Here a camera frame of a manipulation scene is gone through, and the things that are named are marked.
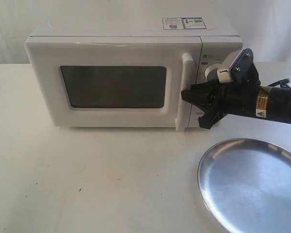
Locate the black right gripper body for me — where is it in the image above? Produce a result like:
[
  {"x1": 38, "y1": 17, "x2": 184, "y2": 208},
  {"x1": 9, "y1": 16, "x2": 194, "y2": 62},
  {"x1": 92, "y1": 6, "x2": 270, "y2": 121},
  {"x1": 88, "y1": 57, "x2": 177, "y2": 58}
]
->
[{"x1": 214, "y1": 62, "x2": 261, "y2": 117}]

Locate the white microwave door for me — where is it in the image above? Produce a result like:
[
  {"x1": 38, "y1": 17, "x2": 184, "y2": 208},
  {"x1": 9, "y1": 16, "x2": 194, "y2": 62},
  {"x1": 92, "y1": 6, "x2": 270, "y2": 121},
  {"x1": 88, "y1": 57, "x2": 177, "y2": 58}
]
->
[{"x1": 25, "y1": 36, "x2": 202, "y2": 131}]

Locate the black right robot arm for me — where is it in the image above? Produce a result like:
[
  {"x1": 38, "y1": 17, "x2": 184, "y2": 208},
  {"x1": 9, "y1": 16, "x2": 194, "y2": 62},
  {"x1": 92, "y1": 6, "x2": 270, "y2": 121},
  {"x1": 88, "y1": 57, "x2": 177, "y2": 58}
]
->
[{"x1": 181, "y1": 65, "x2": 291, "y2": 129}]

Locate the white microwave oven body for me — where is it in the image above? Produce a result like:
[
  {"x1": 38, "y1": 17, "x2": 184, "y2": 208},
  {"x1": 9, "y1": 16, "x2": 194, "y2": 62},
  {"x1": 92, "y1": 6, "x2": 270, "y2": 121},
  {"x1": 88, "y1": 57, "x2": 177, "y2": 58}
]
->
[{"x1": 24, "y1": 6, "x2": 244, "y2": 129}]

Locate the upper white control knob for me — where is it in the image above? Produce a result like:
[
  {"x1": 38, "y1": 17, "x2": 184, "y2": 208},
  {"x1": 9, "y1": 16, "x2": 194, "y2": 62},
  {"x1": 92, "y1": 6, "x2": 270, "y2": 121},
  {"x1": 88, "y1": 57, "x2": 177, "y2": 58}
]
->
[{"x1": 204, "y1": 63, "x2": 221, "y2": 82}]

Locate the white sheer curtain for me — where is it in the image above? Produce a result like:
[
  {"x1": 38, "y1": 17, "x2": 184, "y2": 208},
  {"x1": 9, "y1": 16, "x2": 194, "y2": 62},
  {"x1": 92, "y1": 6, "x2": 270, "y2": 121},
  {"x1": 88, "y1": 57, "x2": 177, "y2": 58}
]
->
[{"x1": 0, "y1": 0, "x2": 291, "y2": 64}]

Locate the round stainless steel tray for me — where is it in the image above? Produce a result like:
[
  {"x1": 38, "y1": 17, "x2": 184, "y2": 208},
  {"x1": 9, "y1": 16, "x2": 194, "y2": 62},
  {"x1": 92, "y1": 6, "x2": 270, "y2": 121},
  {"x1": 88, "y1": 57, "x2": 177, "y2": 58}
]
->
[{"x1": 197, "y1": 138, "x2": 291, "y2": 233}]

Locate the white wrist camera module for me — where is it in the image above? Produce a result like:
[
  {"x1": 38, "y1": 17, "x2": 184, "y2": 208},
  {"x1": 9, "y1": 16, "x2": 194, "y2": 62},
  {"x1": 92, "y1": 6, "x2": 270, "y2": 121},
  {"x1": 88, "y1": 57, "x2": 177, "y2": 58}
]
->
[{"x1": 217, "y1": 48, "x2": 255, "y2": 84}]

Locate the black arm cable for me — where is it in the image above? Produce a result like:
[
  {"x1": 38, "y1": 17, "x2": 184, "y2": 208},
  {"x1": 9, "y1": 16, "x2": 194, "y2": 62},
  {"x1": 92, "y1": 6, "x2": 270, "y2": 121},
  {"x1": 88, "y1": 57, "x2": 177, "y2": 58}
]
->
[{"x1": 266, "y1": 78, "x2": 291, "y2": 88}]

